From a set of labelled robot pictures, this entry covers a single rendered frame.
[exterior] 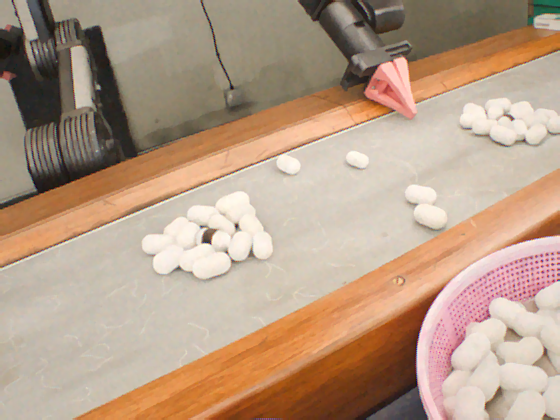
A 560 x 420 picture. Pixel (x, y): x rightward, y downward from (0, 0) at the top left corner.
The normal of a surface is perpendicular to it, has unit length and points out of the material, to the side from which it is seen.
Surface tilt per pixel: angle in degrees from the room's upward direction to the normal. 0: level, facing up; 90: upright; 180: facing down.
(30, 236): 45
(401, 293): 0
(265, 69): 91
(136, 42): 89
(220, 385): 0
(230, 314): 0
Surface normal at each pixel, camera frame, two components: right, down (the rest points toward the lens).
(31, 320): -0.17, -0.86
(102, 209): 0.23, -0.36
